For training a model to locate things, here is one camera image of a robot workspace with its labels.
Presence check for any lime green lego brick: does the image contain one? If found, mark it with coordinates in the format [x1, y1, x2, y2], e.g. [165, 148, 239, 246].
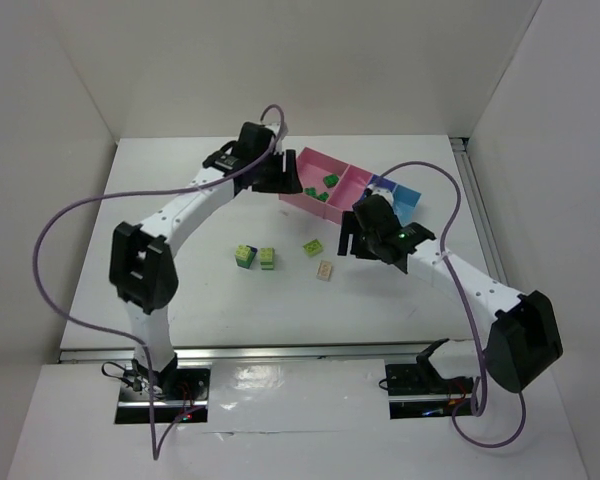
[302, 239, 324, 257]

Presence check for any dark green square lego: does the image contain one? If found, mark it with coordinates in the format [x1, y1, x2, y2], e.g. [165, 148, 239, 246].
[323, 174, 339, 188]

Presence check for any beige lego brick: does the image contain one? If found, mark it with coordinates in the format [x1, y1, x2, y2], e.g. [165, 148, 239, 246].
[316, 260, 333, 281]

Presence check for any lime blue green lego stack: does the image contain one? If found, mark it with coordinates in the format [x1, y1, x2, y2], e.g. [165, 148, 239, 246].
[234, 245, 257, 269]

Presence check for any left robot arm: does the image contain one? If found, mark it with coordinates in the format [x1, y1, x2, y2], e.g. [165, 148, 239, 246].
[109, 122, 302, 391]

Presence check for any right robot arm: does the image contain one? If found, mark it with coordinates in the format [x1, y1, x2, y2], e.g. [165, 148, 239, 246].
[338, 194, 564, 394]

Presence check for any pink and blue sorting tray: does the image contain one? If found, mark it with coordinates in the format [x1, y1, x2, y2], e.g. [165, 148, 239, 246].
[279, 148, 421, 225]

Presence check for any lime green striped lego stack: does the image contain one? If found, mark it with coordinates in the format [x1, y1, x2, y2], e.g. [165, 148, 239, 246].
[259, 247, 275, 270]

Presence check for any aluminium rail right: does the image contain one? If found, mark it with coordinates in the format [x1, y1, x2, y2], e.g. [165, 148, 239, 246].
[449, 137, 509, 284]

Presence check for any aluminium rail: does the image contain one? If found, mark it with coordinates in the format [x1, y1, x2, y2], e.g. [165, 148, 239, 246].
[57, 340, 481, 363]
[449, 137, 509, 284]

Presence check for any aluminium rail front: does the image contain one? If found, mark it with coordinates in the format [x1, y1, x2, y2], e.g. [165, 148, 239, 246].
[57, 340, 481, 363]

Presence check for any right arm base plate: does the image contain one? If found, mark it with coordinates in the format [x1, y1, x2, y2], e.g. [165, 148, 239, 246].
[378, 363, 474, 420]

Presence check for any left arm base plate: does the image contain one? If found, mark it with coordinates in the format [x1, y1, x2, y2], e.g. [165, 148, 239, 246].
[113, 367, 211, 425]

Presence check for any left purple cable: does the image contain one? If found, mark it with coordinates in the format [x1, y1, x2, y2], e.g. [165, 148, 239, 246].
[32, 104, 287, 461]

